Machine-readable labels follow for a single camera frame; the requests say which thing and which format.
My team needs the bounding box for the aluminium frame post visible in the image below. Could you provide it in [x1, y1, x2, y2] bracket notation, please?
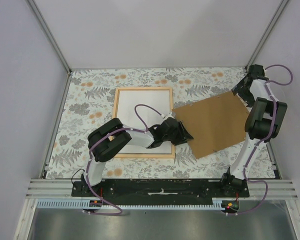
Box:
[27, 0, 73, 74]
[244, 0, 290, 72]

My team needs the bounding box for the brown cardboard backing board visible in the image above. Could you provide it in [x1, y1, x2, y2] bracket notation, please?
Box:
[173, 91, 249, 159]

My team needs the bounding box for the aluminium front rail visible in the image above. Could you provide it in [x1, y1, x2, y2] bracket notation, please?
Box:
[26, 179, 298, 200]

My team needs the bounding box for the white slotted cable duct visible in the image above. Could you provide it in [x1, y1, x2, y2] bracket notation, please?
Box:
[36, 197, 227, 210]

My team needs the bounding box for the light wooden picture frame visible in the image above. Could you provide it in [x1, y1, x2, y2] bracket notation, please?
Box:
[111, 86, 176, 159]

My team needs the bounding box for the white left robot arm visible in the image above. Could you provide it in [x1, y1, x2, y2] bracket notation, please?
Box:
[82, 117, 194, 197]

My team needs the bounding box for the left aluminium frame post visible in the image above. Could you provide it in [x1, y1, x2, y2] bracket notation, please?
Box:
[27, 0, 73, 74]

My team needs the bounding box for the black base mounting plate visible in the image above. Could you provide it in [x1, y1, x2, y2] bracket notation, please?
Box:
[71, 178, 250, 201]

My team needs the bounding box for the landscape photo print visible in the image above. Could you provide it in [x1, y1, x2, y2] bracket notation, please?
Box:
[116, 89, 173, 155]

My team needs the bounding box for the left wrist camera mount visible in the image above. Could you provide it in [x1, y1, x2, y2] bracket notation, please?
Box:
[161, 111, 176, 120]

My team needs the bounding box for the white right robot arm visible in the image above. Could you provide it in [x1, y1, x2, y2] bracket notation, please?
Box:
[219, 64, 288, 197]

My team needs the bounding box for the floral patterned table mat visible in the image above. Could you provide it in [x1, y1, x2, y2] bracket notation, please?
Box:
[45, 66, 281, 180]

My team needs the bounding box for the right aluminium frame post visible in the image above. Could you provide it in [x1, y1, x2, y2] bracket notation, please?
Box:
[244, 0, 290, 72]

